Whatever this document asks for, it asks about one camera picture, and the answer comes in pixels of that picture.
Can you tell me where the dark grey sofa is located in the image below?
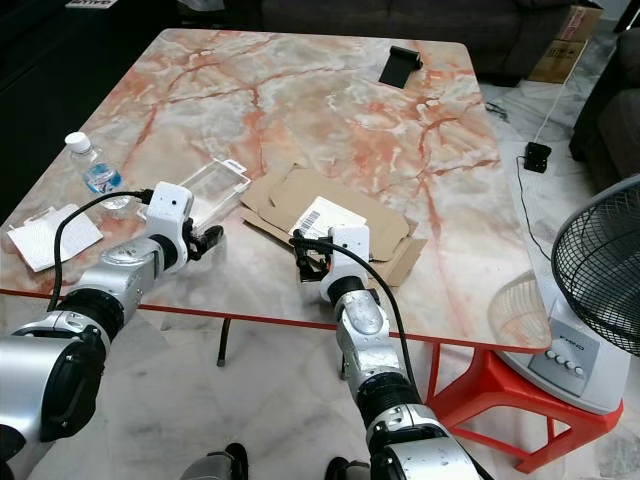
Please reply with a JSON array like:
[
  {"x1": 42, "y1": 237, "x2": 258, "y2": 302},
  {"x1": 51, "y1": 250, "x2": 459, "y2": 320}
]
[{"x1": 258, "y1": 0, "x2": 593, "y2": 53}]

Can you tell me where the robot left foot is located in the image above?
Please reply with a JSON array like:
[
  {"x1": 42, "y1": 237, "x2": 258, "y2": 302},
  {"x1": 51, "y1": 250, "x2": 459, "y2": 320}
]
[{"x1": 178, "y1": 442, "x2": 248, "y2": 480}]

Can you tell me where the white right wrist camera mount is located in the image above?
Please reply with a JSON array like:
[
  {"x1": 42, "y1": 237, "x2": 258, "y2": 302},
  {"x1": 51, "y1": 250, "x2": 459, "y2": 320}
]
[{"x1": 318, "y1": 224, "x2": 374, "y2": 302}]

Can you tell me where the clear plastic packaging box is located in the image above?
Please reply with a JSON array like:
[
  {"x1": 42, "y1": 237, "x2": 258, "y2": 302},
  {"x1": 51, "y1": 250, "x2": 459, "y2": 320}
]
[{"x1": 135, "y1": 158, "x2": 250, "y2": 227}]

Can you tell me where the black power adapter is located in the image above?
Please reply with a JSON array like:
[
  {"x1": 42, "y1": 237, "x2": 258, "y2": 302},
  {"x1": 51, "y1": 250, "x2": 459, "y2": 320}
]
[{"x1": 522, "y1": 142, "x2": 554, "y2": 175}]

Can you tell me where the white tissue packet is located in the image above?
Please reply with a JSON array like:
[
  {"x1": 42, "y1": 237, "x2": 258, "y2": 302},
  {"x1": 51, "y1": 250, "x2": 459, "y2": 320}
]
[{"x1": 7, "y1": 204, "x2": 97, "y2": 274}]

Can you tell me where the flattened brown cardboard box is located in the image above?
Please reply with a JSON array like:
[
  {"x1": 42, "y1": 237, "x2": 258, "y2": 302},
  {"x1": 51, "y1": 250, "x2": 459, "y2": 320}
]
[{"x1": 240, "y1": 164, "x2": 429, "y2": 289}]

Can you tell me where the thin black floor cable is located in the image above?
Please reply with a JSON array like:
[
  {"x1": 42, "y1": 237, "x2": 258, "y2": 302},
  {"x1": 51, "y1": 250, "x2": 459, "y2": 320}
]
[{"x1": 480, "y1": 98, "x2": 557, "y2": 263}]

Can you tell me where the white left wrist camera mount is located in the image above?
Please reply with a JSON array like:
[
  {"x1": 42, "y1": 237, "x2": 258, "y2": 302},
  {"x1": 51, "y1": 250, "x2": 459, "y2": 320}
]
[{"x1": 146, "y1": 183, "x2": 195, "y2": 271}]

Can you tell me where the red plastic stool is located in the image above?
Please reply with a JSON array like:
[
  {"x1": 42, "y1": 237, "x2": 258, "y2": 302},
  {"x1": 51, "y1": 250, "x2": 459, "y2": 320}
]
[{"x1": 418, "y1": 343, "x2": 625, "y2": 474}]

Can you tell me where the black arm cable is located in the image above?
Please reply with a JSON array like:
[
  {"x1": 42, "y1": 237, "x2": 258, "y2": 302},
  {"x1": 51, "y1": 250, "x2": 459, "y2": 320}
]
[
  {"x1": 295, "y1": 236, "x2": 419, "y2": 389},
  {"x1": 46, "y1": 189, "x2": 154, "y2": 313}
]

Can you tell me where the black low cabinet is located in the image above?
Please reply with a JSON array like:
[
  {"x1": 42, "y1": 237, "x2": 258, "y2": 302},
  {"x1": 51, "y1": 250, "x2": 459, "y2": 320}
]
[{"x1": 0, "y1": 0, "x2": 173, "y2": 201}]

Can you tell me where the white electric fan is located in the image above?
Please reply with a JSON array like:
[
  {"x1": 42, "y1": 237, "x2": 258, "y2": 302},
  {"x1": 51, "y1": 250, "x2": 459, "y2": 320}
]
[{"x1": 498, "y1": 174, "x2": 640, "y2": 417}]

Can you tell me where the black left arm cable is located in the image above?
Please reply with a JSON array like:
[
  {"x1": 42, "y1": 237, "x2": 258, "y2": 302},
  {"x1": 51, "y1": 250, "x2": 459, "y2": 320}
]
[{"x1": 46, "y1": 189, "x2": 154, "y2": 313}]

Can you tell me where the black metal table leg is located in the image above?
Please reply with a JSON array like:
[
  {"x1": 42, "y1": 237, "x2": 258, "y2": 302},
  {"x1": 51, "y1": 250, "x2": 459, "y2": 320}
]
[{"x1": 215, "y1": 318, "x2": 233, "y2": 368}]

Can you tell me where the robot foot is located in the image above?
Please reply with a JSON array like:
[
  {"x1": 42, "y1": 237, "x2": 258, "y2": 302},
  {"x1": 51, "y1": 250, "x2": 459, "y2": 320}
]
[
  {"x1": 323, "y1": 456, "x2": 373, "y2": 480},
  {"x1": 178, "y1": 442, "x2": 248, "y2": 480}
]

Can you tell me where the thin white cable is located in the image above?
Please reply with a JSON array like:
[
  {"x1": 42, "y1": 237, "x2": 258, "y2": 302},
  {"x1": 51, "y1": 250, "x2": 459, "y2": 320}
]
[{"x1": 535, "y1": 80, "x2": 572, "y2": 147}]

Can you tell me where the dark armchair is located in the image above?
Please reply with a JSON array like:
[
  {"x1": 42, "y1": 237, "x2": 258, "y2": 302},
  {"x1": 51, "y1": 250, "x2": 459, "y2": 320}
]
[{"x1": 567, "y1": 28, "x2": 640, "y2": 193}]

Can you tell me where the brown cardboard carton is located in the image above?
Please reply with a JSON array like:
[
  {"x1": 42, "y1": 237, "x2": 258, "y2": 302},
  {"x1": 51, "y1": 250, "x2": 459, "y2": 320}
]
[{"x1": 527, "y1": 4, "x2": 605, "y2": 85}]

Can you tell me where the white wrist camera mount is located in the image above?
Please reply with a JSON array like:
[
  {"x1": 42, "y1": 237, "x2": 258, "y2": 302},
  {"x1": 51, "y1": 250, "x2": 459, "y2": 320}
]
[
  {"x1": 318, "y1": 224, "x2": 374, "y2": 302},
  {"x1": 146, "y1": 183, "x2": 195, "y2": 271}
]

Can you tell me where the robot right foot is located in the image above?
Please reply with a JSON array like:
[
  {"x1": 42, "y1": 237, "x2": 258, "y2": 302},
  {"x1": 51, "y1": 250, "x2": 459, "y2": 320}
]
[{"x1": 323, "y1": 456, "x2": 373, "y2": 480}]

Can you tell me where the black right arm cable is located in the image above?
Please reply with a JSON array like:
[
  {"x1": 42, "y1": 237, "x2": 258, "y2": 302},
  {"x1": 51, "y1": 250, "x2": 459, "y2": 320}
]
[{"x1": 295, "y1": 236, "x2": 419, "y2": 389}]

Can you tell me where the small clear water bottle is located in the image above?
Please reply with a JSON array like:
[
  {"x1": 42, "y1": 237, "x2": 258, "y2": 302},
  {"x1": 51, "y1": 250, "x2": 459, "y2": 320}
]
[{"x1": 64, "y1": 132, "x2": 129, "y2": 211}]

